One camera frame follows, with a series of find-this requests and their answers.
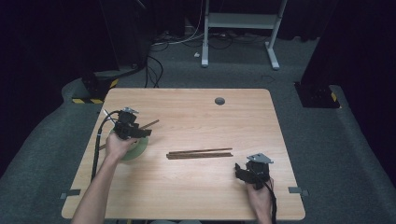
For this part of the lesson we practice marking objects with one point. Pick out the black stand base striped tape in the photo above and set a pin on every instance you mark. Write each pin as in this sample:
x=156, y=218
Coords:
x=316, y=96
x=96, y=87

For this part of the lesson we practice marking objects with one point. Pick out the white metal stand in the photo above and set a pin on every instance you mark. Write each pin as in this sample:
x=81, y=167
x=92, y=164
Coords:
x=241, y=21

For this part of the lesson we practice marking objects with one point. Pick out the small white plug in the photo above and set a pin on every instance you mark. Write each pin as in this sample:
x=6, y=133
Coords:
x=196, y=54

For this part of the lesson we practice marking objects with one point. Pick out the grey tape strip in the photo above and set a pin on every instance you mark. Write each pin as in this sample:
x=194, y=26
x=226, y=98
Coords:
x=71, y=193
x=297, y=190

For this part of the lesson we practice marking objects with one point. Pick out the person's left hand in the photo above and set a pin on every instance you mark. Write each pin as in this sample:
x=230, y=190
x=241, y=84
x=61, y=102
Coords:
x=115, y=147

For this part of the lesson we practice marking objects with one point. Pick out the green plate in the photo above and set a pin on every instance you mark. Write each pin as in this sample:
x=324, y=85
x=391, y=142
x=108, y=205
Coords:
x=140, y=149

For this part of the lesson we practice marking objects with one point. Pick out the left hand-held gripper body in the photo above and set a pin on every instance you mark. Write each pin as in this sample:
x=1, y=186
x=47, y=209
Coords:
x=126, y=124

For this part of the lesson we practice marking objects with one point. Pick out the person's right hand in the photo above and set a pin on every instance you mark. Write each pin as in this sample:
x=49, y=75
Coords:
x=261, y=200

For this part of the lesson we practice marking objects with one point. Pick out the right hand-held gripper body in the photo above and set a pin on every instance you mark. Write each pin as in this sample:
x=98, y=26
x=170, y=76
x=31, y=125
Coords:
x=258, y=174

